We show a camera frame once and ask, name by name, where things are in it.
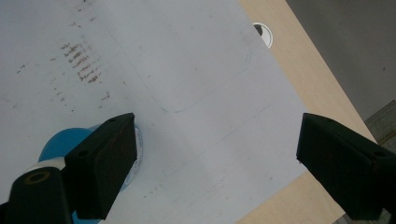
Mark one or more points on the blue plastic bottle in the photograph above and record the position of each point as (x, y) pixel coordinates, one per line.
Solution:
(62, 143)

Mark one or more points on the white table mat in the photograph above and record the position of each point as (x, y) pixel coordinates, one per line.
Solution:
(202, 77)

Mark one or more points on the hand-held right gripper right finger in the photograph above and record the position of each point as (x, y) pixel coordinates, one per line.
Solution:
(342, 161)

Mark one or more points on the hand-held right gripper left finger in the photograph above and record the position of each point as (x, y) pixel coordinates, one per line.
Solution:
(102, 161)

